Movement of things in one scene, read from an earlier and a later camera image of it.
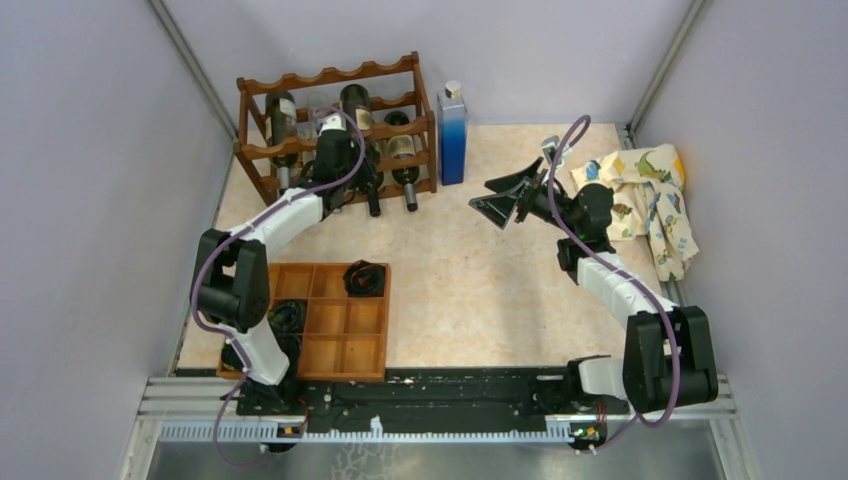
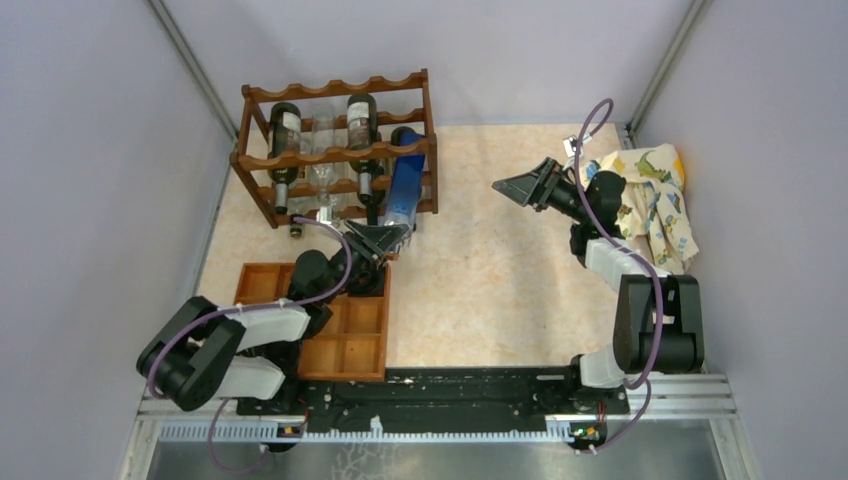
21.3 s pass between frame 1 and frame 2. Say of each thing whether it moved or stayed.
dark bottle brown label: moved
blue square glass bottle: moved
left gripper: moved
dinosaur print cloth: stayed
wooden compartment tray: stayed
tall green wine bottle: moved
